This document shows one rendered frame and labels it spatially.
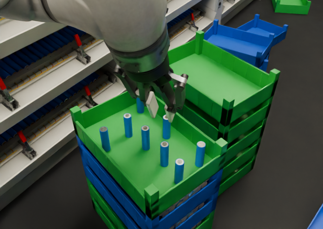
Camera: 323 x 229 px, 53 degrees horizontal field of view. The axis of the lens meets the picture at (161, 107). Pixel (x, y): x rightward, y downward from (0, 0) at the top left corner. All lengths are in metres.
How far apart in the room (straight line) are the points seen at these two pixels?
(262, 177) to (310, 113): 0.42
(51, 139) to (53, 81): 0.20
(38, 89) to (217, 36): 1.01
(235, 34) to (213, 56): 0.65
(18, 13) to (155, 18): 0.17
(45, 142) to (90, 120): 0.31
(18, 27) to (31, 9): 0.44
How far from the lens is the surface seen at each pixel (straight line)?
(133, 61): 0.45
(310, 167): 1.25
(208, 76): 0.98
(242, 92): 0.94
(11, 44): 0.86
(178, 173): 0.66
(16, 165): 1.06
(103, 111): 0.82
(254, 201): 1.10
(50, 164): 1.19
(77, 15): 0.40
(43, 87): 0.99
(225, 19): 2.02
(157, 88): 0.56
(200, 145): 0.68
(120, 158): 0.74
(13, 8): 0.44
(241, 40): 1.70
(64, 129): 1.12
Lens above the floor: 0.88
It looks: 41 degrees down
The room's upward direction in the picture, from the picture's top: straight up
